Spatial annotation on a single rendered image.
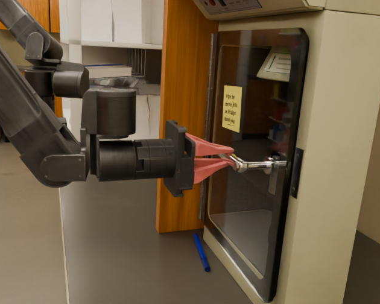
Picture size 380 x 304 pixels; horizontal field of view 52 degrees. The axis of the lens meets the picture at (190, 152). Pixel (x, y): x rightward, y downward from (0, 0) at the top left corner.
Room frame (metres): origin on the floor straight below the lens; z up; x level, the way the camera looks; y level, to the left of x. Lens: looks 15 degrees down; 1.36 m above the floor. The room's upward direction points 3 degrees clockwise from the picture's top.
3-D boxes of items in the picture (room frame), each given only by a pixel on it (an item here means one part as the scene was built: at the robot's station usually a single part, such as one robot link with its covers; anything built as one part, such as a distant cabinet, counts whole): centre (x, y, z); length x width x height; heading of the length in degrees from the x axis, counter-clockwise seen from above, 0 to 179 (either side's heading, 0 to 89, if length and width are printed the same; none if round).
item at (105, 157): (0.52, 0.10, 1.21); 0.07 x 0.06 x 0.07; 110
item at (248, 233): (0.64, -0.08, 1.19); 0.30 x 0.01 x 0.40; 18
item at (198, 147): (0.56, -0.02, 1.20); 0.09 x 0.07 x 0.07; 110
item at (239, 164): (0.56, -0.08, 1.20); 0.10 x 0.05 x 0.03; 18
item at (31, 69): (0.81, 0.32, 1.27); 0.07 x 0.06 x 0.07; 86
